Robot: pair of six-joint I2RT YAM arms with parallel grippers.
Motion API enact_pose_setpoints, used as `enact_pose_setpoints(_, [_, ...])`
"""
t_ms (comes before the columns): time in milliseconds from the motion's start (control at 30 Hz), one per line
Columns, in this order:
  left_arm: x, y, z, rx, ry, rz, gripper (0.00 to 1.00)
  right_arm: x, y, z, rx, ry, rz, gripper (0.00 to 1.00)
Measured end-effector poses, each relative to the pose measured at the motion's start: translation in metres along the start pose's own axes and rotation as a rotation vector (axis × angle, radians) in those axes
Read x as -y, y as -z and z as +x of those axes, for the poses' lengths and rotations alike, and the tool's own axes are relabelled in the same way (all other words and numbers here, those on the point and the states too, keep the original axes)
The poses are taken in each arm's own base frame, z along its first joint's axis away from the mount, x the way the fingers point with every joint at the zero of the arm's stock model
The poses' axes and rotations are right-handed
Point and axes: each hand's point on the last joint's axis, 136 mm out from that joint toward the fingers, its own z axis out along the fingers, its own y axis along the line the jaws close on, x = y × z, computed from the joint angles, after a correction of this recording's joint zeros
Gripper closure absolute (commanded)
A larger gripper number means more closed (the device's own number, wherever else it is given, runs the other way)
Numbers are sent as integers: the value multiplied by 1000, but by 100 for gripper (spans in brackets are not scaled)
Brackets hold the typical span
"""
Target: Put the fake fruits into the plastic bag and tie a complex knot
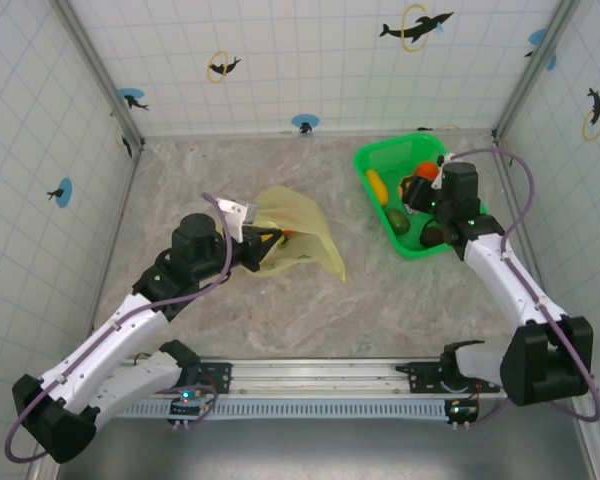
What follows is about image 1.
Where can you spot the blue penguin wall sticker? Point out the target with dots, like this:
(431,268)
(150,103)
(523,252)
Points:
(305,122)

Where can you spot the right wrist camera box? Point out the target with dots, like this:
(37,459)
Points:
(440,172)

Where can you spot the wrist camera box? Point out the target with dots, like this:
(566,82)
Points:
(236,215)
(440,172)

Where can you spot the blue shark wall sticker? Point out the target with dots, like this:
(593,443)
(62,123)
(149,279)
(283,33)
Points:
(130,97)

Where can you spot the blue seal wall sticker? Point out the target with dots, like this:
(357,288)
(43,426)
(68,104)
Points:
(60,192)

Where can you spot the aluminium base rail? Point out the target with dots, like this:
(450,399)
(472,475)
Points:
(330,375)

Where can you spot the dark brown fake fruit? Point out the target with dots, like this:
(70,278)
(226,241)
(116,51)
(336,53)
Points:
(432,236)

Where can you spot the orange-red fake persimmon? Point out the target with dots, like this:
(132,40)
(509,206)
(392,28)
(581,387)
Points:
(425,171)

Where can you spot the yellow fake banana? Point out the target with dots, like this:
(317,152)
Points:
(376,186)

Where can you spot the aluminium side rail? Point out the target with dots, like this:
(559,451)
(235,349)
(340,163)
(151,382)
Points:
(121,220)
(510,180)

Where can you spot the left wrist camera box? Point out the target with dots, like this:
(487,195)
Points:
(236,215)

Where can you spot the fake orange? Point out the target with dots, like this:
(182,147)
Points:
(401,190)

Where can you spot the yellow avocado print plastic bag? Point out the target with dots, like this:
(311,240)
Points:
(305,220)

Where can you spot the blue corner wall sticker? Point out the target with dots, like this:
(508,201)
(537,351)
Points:
(537,36)

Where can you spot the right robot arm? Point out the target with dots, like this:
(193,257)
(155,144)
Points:
(510,280)

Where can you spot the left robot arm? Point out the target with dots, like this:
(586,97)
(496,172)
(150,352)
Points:
(105,345)

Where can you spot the green plastic basket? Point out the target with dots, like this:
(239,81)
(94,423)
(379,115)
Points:
(395,150)

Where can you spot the aluminium frame post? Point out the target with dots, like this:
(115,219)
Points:
(100,70)
(519,100)

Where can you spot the green fake avocado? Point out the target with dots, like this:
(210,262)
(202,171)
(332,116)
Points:
(398,223)

